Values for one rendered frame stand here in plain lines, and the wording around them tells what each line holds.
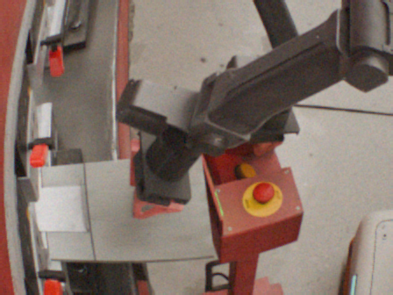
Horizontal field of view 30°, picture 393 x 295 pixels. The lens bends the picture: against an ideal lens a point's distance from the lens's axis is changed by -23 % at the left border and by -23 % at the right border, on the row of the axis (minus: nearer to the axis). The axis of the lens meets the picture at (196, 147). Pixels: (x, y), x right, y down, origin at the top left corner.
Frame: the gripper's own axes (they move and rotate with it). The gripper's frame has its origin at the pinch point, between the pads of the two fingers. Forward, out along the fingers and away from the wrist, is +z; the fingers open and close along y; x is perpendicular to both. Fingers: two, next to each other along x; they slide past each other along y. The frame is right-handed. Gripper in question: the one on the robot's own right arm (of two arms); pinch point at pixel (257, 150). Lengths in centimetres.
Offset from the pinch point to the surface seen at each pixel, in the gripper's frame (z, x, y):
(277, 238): 7.0, 15.3, -2.3
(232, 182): 1.8, 4.8, 5.7
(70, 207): -12.0, 17.1, 39.4
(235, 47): 69, -91, -43
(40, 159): -42, 29, 49
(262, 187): -2.2, 9.3, 2.5
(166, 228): -15.6, 23.6, 25.9
